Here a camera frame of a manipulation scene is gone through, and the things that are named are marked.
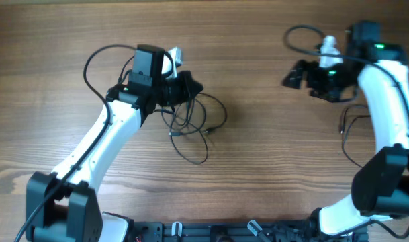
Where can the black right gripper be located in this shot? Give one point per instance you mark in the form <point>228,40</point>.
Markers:
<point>302,71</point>

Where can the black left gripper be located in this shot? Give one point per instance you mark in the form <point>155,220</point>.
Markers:
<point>185,83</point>

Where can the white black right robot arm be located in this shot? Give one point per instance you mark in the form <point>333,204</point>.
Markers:
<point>380,189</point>

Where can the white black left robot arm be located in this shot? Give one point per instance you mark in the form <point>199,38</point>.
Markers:
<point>62,205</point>

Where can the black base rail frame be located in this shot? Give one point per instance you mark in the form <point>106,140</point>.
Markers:
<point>212,232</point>

